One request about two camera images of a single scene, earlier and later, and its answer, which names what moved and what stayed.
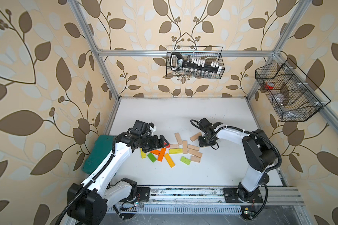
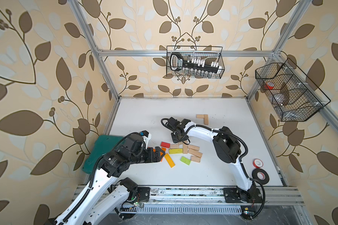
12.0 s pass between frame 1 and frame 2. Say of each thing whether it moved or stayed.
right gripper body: moved
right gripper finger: moved
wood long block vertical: stayed
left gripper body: moved
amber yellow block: stayed
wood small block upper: stayed
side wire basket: stayed
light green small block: stayed
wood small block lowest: stayed
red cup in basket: stayed
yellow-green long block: stayed
